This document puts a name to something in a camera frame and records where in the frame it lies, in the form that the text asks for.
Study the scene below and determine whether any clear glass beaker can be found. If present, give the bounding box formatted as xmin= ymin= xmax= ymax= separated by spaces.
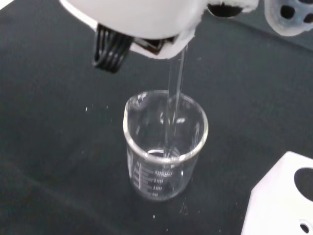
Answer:
xmin=123 ymin=90 xmax=209 ymax=202

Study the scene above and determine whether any white test tube rack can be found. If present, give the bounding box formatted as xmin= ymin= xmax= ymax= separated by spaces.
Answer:
xmin=241 ymin=151 xmax=313 ymax=235

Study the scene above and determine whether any black bench cloth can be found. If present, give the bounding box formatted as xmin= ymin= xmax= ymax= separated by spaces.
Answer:
xmin=0 ymin=0 xmax=313 ymax=235

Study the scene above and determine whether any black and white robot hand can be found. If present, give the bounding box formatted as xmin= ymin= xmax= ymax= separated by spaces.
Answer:
xmin=60 ymin=0 xmax=313 ymax=74

